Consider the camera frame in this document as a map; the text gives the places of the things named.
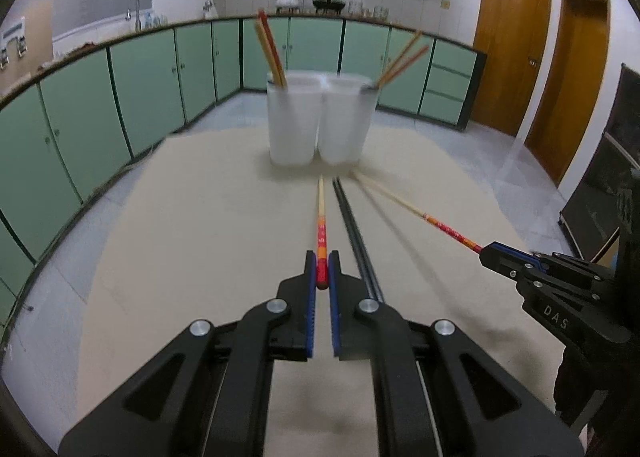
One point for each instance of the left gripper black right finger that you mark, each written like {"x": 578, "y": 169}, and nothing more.
{"x": 437, "y": 392}

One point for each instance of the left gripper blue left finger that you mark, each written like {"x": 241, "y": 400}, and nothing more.
{"x": 206, "y": 393}

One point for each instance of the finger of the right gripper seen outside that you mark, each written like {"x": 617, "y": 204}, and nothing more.
{"x": 509, "y": 262}

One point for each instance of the black chopstick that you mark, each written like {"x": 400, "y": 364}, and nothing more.
{"x": 359, "y": 249}

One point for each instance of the red orange patterned chopstick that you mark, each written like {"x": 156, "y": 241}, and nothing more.
{"x": 322, "y": 254}

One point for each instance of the red patterned wooden chopstick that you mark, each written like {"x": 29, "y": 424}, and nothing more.
{"x": 402, "y": 56}

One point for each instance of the light wooden chopstick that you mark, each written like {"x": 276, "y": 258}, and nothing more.
{"x": 270, "y": 52}

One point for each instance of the plain bamboo chopstick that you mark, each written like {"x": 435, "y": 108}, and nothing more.
{"x": 393, "y": 74}

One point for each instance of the red end bamboo chopstick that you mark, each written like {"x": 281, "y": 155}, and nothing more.
{"x": 263, "y": 16}

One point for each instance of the green lower kitchen cabinets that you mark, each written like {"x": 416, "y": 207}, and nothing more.
{"x": 69, "y": 132}

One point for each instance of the chrome kitchen faucet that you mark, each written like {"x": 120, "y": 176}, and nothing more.
{"x": 134, "y": 14}

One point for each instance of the dark glass cabinet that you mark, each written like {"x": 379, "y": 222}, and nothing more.
{"x": 589, "y": 218}

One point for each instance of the brown wooden door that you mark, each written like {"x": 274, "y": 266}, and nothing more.
{"x": 573, "y": 85}
{"x": 512, "y": 34}

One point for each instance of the white twin utensil holder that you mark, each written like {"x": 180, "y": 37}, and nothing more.
{"x": 319, "y": 115}

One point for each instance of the black wok on stove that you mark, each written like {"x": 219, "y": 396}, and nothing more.
{"x": 328, "y": 7}

